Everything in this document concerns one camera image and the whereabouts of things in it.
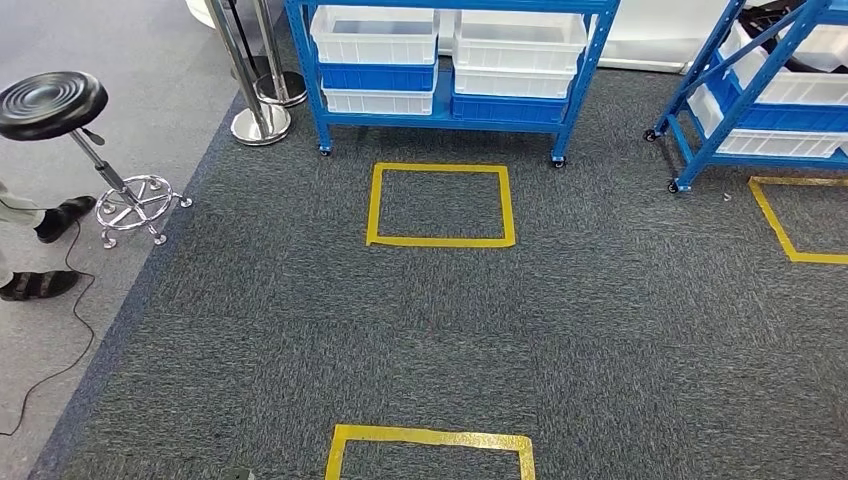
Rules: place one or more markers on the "blue metal shelf rack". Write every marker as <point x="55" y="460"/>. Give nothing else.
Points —
<point x="440" y="122"/>

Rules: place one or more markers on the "chrome stanchion post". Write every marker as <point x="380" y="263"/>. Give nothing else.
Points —
<point x="260" y="124"/>
<point x="281" y="89"/>

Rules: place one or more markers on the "person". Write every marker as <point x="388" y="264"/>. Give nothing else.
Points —
<point x="40" y="285"/>

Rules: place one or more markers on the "black car part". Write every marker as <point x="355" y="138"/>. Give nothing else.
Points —
<point x="762" y="26"/>

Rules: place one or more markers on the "chrome stool with black seat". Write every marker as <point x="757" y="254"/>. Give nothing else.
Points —
<point x="53" y="106"/>

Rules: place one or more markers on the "blue wheeled metal rack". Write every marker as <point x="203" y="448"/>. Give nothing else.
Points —
<point x="735" y="106"/>

